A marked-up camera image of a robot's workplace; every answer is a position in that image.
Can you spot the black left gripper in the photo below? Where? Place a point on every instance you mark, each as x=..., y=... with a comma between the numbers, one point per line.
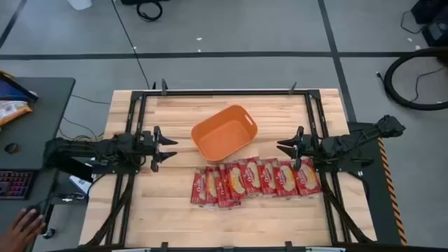
x=148, y=145

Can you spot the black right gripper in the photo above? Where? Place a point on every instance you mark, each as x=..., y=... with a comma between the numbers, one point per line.
x=306, y=147

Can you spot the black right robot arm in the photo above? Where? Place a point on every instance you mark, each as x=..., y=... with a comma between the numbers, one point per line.
x=350, y=141

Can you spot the orange plastic basket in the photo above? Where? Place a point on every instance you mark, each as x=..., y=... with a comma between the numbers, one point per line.
x=224, y=134

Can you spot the yellow black hazard tape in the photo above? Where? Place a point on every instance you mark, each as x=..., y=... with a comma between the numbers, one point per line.
x=393, y=199

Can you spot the black desk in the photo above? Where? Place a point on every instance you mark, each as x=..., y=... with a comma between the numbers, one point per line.
x=38, y=126

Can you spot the black caster wheel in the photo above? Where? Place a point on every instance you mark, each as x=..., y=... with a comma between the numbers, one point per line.
x=49, y=233

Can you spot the backlit computer keyboard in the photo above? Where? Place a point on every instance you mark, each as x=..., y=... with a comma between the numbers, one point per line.
x=15, y=183

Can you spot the small round dark object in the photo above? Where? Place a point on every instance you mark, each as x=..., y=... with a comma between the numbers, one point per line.
x=11, y=148

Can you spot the orange snack bag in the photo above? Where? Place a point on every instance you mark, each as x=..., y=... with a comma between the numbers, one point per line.
x=12, y=110

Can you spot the dark tablet screen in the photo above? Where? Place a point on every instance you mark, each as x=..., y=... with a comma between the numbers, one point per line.
x=14, y=89

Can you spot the person's hand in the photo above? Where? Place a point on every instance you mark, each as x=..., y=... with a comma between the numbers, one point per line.
x=21, y=232

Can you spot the white plastic container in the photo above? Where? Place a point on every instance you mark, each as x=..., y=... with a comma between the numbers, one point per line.
x=80, y=3

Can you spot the black equipment box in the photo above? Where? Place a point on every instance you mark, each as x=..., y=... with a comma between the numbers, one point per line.
x=434, y=24

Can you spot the black frame clamp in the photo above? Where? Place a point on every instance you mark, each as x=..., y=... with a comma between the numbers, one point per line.
x=164, y=246
x=288, y=245
x=164, y=87
x=292, y=88

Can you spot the black metal table frame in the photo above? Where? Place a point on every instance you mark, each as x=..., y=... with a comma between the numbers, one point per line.
x=224, y=92

